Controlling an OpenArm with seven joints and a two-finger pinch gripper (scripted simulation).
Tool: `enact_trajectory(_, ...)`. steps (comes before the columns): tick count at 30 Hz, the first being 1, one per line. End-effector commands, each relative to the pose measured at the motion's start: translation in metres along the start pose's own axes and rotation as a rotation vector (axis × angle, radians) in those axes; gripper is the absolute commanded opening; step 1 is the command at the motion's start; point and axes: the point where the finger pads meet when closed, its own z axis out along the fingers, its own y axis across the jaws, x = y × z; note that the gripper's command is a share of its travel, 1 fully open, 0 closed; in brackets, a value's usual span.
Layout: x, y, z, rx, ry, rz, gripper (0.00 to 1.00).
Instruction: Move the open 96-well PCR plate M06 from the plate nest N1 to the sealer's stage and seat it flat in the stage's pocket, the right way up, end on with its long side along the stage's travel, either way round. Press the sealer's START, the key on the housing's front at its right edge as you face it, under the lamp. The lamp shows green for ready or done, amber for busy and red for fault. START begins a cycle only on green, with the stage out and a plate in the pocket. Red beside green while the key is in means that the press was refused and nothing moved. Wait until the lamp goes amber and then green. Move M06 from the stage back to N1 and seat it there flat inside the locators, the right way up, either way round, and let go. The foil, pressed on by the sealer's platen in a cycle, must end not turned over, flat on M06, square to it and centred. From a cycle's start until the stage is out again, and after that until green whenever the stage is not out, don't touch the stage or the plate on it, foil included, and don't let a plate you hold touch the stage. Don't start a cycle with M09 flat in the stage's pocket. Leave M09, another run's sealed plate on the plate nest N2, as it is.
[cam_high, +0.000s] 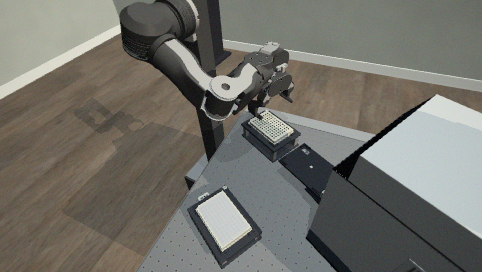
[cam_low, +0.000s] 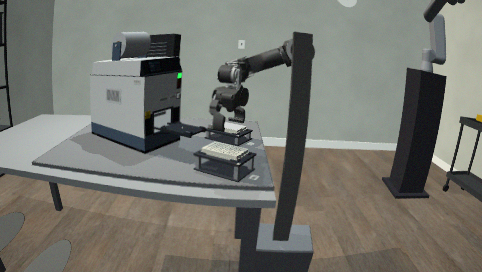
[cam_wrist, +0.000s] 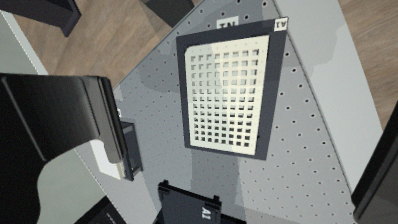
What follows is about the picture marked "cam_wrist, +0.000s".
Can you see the dark grey rectangular frame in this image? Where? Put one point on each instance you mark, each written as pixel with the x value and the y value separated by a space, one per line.
pixel 277 31

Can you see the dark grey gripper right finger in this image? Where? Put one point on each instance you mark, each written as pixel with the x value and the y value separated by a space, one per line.
pixel 376 194

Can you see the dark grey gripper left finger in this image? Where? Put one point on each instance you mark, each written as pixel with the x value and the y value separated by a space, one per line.
pixel 42 117

